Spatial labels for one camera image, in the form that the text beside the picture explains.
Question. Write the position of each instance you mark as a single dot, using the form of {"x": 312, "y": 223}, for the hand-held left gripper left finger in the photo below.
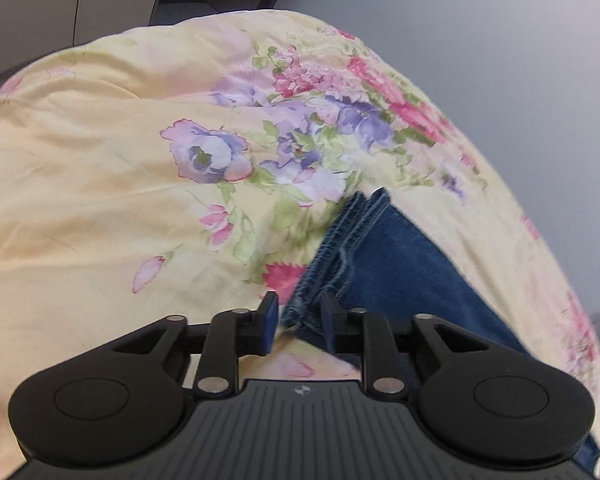
{"x": 269, "y": 325}

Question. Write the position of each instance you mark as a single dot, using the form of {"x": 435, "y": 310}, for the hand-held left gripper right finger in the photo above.
{"x": 328, "y": 325}

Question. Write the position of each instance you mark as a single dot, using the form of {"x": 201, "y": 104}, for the blue denim pants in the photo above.
{"x": 405, "y": 260}

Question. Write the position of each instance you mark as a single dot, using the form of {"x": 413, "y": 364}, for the floral yellow bed sheet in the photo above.
{"x": 105, "y": 185}

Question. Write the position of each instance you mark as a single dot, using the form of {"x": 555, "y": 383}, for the beige wardrobe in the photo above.
{"x": 55, "y": 5}

